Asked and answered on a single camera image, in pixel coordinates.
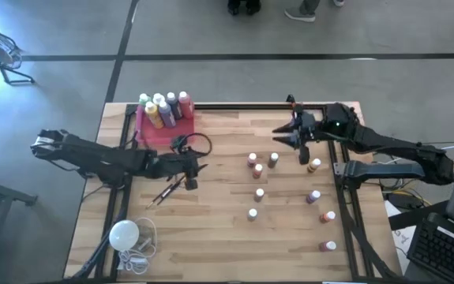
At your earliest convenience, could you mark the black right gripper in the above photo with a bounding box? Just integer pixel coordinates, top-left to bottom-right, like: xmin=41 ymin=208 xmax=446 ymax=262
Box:
xmin=272 ymin=103 xmax=330 ymax=166

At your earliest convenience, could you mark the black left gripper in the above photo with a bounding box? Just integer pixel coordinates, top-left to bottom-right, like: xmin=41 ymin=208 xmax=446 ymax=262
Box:
xmin=153 ymin=151 xmax=209 ymax=192

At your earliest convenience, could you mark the black brush with silver ferrule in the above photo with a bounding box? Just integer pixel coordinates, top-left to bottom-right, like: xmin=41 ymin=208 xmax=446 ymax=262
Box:
xmin=156 ymin=175 xmax=187 ymax=206

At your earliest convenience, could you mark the black brush with yellow end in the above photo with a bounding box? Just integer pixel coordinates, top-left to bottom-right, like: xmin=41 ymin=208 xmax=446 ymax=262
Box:
xmin=145 ymin=184 xmax=177 ymax=210

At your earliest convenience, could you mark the large purple paint bottle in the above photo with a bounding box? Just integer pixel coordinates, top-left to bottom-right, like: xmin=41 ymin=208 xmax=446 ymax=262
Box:
xmin=158 ymin=99 xmax=177 ymax=128

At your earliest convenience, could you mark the large red paint bottle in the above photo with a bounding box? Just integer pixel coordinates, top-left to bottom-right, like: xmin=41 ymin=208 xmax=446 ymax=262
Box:
xmin=178 ymin=91 xmax=196 ymax=119

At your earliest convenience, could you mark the large black paint bottle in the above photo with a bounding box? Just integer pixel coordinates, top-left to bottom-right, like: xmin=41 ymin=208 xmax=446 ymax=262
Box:
xmin=166 ymin=92 xmax=183 ymax=120

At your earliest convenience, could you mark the large yellow paint bottle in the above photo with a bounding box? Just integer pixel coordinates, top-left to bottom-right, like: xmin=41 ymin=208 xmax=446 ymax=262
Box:
xmin=144 ymin=101 xmax=165 ymax=130

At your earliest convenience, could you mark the pink plastic bin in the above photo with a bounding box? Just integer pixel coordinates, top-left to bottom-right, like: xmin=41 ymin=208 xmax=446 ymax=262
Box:
xmin=134 ymin=101 xmax=195 ymax=146

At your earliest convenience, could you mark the white bulb table lamp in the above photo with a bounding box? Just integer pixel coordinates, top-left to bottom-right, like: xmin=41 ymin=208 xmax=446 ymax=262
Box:
xmin=107 ymin=217 xmax=159 ymax=253

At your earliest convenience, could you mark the person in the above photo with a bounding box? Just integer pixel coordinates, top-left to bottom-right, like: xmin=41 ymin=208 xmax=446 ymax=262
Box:
xmin=284 ymin=0 xmax=346 ymax=23

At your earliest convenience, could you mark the black power box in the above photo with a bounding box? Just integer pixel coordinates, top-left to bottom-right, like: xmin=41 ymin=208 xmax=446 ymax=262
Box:
xmin=386 ymin=191 xmax=423 ymax=211

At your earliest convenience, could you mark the black desk bar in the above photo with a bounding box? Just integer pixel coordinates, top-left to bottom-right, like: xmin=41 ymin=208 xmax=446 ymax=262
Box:
xmin=388 ymin=200 xmax=451 ymax=232

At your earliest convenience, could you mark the white paper sheet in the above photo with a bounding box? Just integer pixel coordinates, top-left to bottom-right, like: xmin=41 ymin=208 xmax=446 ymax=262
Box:
xmin=384 ymin=199 xmax=418 ymax=274

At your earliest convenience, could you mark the black side stand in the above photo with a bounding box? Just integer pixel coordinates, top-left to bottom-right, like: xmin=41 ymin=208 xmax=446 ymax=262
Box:
xmin=0 ymin=170 xmax=39 ymax=284

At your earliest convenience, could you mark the black keyboard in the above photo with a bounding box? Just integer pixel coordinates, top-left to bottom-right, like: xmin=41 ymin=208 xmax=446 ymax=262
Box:
xmin=406 ymin=212 xmax=454 ymax=284

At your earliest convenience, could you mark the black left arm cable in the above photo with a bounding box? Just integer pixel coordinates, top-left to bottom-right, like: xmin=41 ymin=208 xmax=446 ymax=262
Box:
xmin=170 ymin=133 xmax=213 ymax=158

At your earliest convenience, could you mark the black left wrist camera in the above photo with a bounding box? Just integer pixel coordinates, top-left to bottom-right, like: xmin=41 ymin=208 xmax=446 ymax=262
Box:
xmin=170 ymin=136 xmax=191 ymax=155

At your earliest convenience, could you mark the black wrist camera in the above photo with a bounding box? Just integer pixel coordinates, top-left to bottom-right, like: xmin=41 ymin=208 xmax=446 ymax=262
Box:
xmin=325 ymin=102 xmax=356 ymax=137
xmin=170 ymin=136 xmax=191 ymax=155

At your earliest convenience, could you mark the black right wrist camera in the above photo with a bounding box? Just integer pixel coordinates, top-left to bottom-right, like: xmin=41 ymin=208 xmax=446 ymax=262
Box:
xmin=325 ymin=102 xmax=356 ymax=137

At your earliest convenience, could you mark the yellow floor cable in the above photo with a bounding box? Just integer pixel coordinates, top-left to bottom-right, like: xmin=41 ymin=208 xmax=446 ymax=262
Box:
xmin=382 ymin=153 xmax=454 ymax=198

